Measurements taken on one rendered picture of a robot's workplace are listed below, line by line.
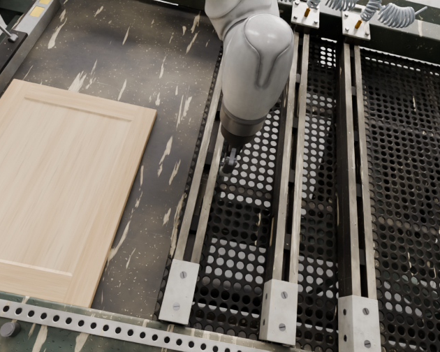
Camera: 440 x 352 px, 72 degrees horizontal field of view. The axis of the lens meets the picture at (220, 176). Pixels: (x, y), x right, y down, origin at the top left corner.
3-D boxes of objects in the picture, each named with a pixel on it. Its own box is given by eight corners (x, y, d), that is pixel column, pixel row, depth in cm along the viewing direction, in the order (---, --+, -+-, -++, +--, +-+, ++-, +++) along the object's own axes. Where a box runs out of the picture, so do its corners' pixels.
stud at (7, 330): (4, 335, 60) (-4, 335, 57) (10, 321, 61) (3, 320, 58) (17, 337, 60) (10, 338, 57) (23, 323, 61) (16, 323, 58)
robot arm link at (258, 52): (278, 126, 54) (272, 72, 60) (312, 56, 40) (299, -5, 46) (218, 121, 53) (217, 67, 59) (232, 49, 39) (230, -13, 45)
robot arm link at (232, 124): (272, 88, 58) (265, 108, 63) (226, 78, 58) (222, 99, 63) (268, 126, 54) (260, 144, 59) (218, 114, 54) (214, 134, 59)
